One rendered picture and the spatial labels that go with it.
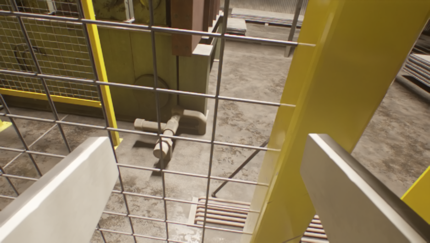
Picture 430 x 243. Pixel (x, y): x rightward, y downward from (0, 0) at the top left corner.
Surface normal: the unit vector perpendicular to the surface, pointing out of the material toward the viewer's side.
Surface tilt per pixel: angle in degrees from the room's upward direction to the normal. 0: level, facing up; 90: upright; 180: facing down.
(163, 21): 90
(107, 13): 90
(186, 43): 90
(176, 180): 0
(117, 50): 90
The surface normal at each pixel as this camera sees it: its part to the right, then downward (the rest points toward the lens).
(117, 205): 0.08, -0.82
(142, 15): -0.10, 0.56
